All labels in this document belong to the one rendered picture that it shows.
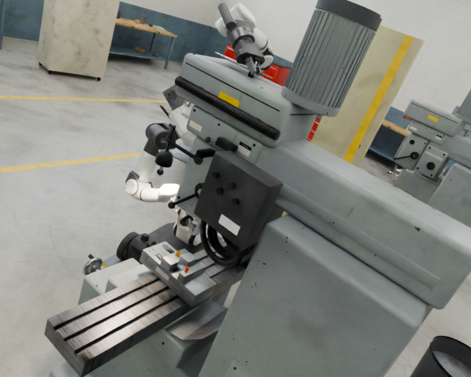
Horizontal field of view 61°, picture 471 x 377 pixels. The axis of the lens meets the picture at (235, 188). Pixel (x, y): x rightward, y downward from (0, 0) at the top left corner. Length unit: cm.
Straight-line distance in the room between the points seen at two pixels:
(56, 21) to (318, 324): 675
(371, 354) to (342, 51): 86
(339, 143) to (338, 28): 198
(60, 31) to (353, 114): 547
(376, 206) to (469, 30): 934
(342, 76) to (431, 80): 915
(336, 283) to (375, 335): 17
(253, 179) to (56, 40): 663
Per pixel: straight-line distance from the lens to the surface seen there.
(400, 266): 124
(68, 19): 749
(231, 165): 109
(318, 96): 128
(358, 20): 127
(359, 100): 312
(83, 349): 159
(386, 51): 310
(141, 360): 200
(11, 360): 270
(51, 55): 754
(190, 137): 195
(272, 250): 124
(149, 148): 199
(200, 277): 187
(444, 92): 1035
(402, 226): 121
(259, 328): 138
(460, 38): 1043
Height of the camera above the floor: 210
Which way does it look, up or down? 24 degrees down
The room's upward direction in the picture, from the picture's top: 21 degrees clockwise
